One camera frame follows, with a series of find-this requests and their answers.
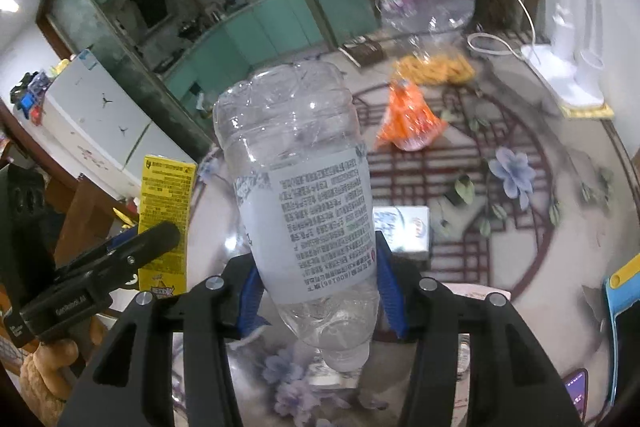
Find person's left hand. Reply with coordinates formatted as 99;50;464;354
37;338;81;370

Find smartphone purple screen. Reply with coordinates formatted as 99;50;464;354
562;367;591;423

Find white appliance base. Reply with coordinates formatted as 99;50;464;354
520;2;608;105

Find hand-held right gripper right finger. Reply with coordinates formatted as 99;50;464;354
372;229;586;427

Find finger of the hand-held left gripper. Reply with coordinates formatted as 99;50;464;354
107;227;141;253
62;221;182;289

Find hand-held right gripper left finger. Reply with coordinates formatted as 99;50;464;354
57;257;266;427

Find dark small tray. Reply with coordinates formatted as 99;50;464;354
345;36;386;65

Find green kitchen cabinets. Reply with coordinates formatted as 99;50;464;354
165;0;331;118

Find white drink carton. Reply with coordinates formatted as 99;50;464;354
372;206;431;258

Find blue cased tablet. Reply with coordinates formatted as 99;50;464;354
602;252;640;408

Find brown wooden chair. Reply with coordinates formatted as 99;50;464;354
47;179;141;268

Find orange snack packet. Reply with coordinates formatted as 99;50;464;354
375;79;448;152

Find yellow printed carton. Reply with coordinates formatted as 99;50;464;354
137;154;197;300

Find yellow mat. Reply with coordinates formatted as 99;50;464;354
560;102;615;120

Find white refrigerator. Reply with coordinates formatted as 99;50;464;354
42;49;198;202

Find clear bottle white label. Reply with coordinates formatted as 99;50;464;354
212;61;381;373

